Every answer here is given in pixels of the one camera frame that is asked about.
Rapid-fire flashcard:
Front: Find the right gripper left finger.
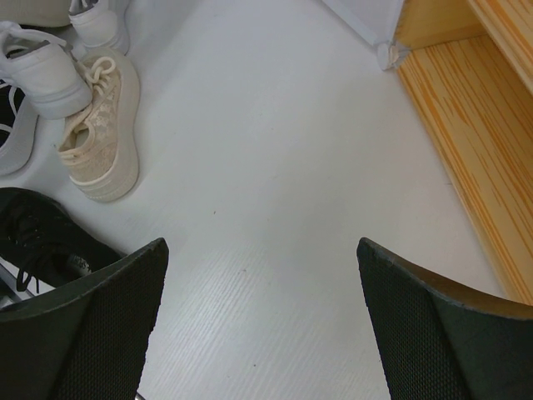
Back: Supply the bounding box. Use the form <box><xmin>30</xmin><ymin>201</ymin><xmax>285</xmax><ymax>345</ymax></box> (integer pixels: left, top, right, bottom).
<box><xmin>1</xmin><ymin>238</ymin><xmax>169</xmax><ymax>399</ymax></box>

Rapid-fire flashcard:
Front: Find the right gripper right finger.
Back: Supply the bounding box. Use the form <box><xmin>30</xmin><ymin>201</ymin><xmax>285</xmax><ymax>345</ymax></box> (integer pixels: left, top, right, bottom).
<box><xmin>357</xmin><ymin>237</ymin><xmax>532</xmax><ymax>399</ymax></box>

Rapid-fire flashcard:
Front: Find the white leather sneaker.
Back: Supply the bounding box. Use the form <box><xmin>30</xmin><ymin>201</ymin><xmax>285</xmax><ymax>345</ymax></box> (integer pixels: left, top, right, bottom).
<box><xmin>1</xmin><ymin>21</ymin><xmax>92</xmax><ymax>120</ymax></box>
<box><xmin>68</xmin><ymin>0</ymin><xmax>130</xmax><ymax>55</ymax></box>

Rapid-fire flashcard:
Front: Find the white translucent cabinet door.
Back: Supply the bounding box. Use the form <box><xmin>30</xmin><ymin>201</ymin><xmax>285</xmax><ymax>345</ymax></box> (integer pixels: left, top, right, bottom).
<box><xmin>322</xmin><ymin>0</ymin><xmax>405</xmax><ymax>46</ymax></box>

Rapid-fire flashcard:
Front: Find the wooden shoe cabinet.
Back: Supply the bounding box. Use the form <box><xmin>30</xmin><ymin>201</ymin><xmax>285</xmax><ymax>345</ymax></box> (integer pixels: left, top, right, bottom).
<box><xmin>386</xmin><ymin>1</ymin><xmax>532</xmax><ymax>304</ymax></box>

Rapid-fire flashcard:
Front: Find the black canvas sneaker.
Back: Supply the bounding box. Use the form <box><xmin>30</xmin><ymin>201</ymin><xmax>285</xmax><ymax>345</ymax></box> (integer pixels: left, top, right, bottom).
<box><xmin>1</xmin><ymin>187</ymin><xmax>124</xmax><ymax>293</ymax></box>

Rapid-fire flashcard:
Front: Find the beige lace sneaker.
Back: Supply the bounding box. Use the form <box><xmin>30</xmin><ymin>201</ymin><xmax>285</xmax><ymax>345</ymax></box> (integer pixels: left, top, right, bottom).
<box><xmin>57</xmin><ymin>47</ymin><xmax>141</xmax><ymax>203</ymax></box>

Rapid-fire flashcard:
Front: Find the aluminium rail with cable duct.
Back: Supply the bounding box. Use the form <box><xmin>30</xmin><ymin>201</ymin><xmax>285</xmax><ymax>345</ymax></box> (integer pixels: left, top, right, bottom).
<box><xmin>0</xmin><ymin>259</ymin><xmax>35</xmax><ymax>308</ymax></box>

